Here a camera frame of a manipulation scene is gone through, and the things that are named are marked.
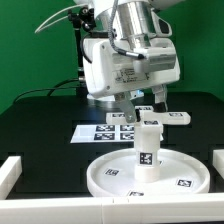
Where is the white left fence block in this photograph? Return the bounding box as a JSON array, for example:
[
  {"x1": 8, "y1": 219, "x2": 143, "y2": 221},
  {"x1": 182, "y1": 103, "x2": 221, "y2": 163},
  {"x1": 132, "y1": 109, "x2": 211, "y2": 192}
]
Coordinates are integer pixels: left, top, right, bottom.
[{"x1": 0, "y1": 156, "x2": 22, "y2": 200}]

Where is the white marker tag plate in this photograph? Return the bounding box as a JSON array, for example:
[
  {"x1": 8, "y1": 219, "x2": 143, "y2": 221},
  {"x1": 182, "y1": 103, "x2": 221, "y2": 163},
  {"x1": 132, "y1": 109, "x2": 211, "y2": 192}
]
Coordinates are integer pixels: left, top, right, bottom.
[{"x1": 70, "y1": 123, "x2": 164, "y2": 144}]

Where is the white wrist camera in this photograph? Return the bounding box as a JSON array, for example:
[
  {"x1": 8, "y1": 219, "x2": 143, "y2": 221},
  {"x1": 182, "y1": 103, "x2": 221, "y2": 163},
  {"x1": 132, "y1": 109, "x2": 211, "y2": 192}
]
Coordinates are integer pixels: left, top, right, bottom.
[{"x1": 133, "y1": 46, "x2": 176, "y2": 73}]

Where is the white cross-shaped table base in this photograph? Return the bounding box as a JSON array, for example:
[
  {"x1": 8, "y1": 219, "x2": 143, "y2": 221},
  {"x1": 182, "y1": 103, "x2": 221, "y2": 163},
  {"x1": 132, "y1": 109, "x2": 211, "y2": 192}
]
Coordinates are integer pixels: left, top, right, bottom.
[{"x1": 106, "y1": 106, "x2": 191, "y2": 125}]

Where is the white fence block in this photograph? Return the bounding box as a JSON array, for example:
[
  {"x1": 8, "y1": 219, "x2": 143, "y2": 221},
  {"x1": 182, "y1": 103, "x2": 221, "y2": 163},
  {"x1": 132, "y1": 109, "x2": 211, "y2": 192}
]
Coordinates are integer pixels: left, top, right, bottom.
[
  {"x1": 0, "y1": 156, "x2": 22, "y2": 200},
  {"x1": 213, "y1": 149, "x2": 224, "y2": 179}
]

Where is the white cable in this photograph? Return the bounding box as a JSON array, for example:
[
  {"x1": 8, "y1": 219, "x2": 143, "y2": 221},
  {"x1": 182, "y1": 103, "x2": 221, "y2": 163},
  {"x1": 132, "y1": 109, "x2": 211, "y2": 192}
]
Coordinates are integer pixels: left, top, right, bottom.
[{"x1": 34, "y1": 3, "x2": 88, "y2": 35}]

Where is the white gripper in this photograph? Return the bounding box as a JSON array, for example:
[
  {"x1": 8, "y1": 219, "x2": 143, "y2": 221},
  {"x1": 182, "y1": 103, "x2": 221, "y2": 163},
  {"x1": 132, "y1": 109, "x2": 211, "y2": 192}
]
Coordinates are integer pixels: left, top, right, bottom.
[{"x1": 83, "y1": 38, "x2": 180, "y2": 123}]

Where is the white round table top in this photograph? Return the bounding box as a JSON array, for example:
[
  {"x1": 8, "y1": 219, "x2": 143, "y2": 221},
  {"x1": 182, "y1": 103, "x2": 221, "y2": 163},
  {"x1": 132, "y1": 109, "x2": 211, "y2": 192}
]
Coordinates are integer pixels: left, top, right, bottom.
[{"x1": 87, "y1": 148, "x2": 210, "y2": 197}]

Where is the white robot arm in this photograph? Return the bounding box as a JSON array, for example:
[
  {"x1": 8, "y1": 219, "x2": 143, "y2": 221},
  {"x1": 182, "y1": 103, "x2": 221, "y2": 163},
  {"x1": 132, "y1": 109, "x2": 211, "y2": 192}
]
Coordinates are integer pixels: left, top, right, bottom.
[{"x1": 73, "y1": 0, "x2": 182, "y2": 123}]

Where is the black cable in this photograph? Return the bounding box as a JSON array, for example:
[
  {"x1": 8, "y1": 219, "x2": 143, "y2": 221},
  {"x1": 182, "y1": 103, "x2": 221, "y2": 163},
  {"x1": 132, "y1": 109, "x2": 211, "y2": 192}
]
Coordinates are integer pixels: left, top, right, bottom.
[{"x1": 13, "y1": 78, "x2": 88, "y2": 104}]

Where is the white right fence block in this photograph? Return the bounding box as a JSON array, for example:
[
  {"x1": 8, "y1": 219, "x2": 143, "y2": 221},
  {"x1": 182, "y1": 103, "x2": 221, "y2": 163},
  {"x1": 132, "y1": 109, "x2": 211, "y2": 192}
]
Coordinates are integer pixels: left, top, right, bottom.
[{"x1": 213, "y1": 149, "x2": 224, "y2": 179}]

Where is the white front fence rail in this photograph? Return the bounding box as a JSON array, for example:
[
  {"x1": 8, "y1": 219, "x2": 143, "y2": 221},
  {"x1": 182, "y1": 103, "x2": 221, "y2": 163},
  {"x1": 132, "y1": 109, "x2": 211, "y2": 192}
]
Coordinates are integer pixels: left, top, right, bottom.
[{"x1": 0, "y1": 193, "x2": 224, "y2": 224}]

